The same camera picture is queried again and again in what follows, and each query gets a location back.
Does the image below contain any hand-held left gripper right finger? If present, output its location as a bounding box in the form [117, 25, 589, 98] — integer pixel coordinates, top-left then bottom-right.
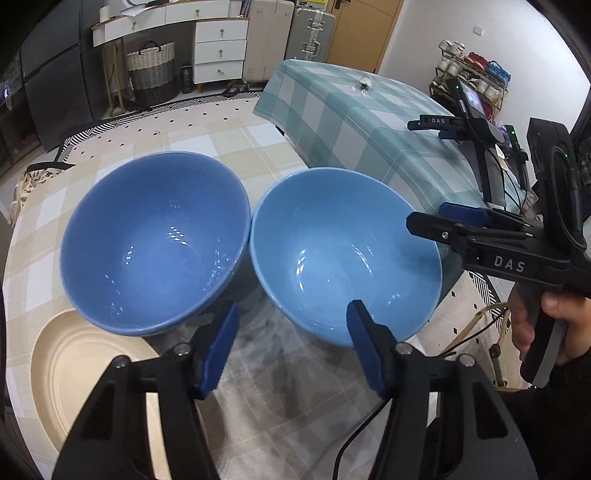
[346, 300, 539, 480]

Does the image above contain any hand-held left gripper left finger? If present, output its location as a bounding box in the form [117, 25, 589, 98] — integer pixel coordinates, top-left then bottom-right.
[52, 302, 241, 480]

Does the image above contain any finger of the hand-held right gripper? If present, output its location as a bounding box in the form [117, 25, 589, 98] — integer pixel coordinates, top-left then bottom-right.
[406, 202, 542, 256]
[407, 115, 467, 140]

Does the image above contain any light blue bowl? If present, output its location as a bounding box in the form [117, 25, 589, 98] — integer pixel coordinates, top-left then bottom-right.
[249, 167, 443, 349]

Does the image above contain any off-white round plate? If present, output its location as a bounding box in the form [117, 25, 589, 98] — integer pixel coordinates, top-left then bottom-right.
[30, 308, 172, 480]

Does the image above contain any person's right forearm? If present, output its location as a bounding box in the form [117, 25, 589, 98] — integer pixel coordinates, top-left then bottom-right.
[501, 357, 591, 480]

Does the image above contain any person's right hand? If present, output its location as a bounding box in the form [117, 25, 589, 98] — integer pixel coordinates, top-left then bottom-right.
[508, 288, 591, 366]

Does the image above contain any shoe rack with shoes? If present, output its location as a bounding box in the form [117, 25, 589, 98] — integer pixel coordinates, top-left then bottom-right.
[429, 39, 512, 121]

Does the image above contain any beige plaid tablecloth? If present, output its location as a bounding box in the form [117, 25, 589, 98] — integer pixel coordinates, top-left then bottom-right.
[0, 122, 446, 480]

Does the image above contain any teal checkered cloth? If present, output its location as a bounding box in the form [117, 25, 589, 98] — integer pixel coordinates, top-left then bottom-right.
[253, 59, 509, 305]

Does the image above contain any wooden door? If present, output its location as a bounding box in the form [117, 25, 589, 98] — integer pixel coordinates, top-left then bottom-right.
[325, 0, 404, 75]

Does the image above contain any silver suitcase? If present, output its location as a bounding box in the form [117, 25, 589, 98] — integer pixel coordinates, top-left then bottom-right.
[286, 7, 335, 64]

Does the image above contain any beige suitcase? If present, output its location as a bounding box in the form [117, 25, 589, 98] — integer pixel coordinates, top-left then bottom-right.
[243, 0, 295, 83]

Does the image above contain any white drawer cabinet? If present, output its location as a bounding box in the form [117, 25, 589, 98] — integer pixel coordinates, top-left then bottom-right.
[90, 0, 250, 88]

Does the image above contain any patterned tote bag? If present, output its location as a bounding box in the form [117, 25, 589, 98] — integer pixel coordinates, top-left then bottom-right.
[11, 161, 77, 217]

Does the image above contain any woven laundry basket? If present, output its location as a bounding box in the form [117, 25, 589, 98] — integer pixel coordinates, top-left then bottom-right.
[126, 41, 177, 106]

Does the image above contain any dark grey refrigerator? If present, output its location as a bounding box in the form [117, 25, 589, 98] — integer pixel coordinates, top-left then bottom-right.
[0, 0, 108, 155]

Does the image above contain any yellow and black cable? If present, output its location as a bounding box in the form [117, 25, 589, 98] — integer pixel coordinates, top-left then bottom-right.
[443, 300, 511, 361]

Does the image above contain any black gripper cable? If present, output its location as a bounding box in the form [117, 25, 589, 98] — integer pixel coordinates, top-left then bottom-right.
[333, 399, 393, 480]

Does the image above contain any wooden-handled broom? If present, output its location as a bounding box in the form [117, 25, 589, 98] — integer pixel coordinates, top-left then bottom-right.
[107, 39, 125, 117]

